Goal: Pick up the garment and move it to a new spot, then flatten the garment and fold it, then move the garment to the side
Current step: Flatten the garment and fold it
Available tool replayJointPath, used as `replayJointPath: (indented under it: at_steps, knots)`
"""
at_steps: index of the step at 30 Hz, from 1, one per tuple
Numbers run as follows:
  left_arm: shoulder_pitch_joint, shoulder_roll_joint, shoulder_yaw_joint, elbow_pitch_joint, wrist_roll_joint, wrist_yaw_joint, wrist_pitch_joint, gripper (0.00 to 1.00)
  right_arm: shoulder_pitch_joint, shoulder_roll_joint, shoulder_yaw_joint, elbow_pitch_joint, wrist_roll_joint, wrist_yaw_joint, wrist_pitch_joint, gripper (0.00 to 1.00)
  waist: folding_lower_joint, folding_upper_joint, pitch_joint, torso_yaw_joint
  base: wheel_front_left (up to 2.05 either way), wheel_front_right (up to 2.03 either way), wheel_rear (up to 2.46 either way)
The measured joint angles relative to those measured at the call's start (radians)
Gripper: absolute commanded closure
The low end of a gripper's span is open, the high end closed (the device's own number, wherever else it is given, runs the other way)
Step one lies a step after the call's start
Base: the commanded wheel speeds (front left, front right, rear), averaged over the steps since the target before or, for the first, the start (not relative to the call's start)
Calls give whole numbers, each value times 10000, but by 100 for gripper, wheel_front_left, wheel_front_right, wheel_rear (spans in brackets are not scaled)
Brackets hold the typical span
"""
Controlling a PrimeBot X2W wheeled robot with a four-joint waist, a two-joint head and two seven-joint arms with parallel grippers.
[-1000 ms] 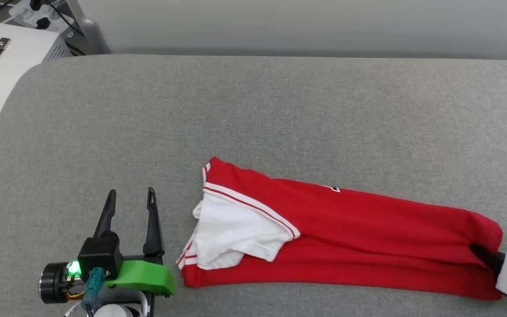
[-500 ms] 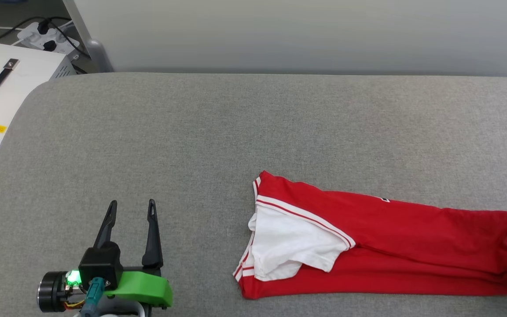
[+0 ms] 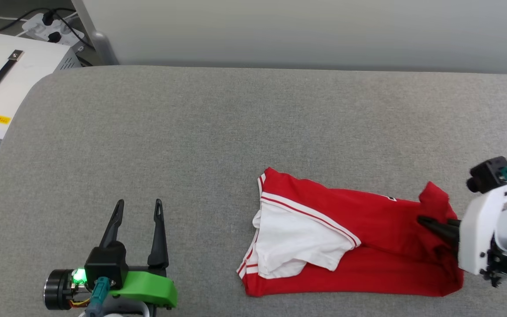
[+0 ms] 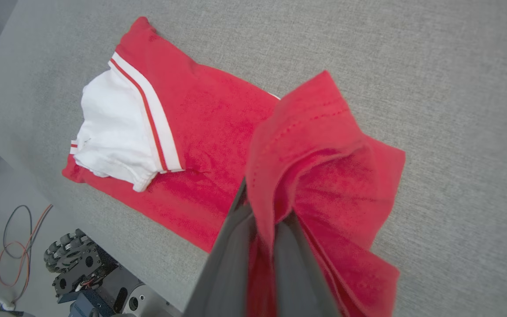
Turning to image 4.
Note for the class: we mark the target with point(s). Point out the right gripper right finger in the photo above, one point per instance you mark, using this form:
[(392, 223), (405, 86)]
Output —
[(297, 273)]

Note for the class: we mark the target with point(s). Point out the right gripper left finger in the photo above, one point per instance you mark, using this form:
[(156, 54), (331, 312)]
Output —
[(227, 273)]

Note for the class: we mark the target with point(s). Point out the red and white basketball jersey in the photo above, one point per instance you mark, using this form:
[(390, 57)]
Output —
[(209, 132)]

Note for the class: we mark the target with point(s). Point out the black robot base with wheel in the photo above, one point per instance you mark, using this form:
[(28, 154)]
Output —
[(99, 277)]

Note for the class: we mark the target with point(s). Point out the grey fabric table cover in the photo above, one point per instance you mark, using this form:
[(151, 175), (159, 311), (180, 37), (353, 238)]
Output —
[(434, 88)]

